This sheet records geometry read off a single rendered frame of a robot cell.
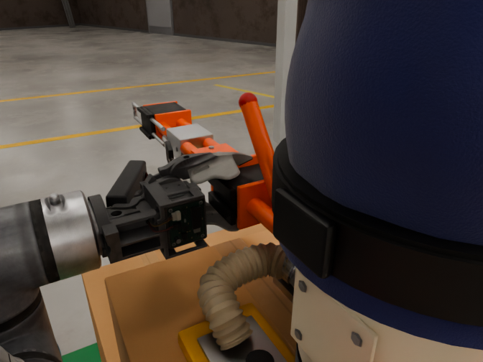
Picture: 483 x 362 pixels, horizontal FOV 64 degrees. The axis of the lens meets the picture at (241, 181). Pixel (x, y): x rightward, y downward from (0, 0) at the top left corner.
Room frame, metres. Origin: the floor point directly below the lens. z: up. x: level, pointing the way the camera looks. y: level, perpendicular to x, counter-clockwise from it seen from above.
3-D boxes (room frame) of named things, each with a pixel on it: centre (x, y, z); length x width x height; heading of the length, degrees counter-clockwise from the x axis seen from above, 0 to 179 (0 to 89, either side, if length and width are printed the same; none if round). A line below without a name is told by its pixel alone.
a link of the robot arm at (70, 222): (0.36, 0.18, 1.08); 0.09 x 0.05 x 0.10; 29
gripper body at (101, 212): (0.39, 0.11, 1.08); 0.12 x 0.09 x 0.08; 119
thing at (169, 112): (0.77, 0.15, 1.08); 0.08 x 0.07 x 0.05; 29
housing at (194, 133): (0.65, 0.09, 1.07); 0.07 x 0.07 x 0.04; 29
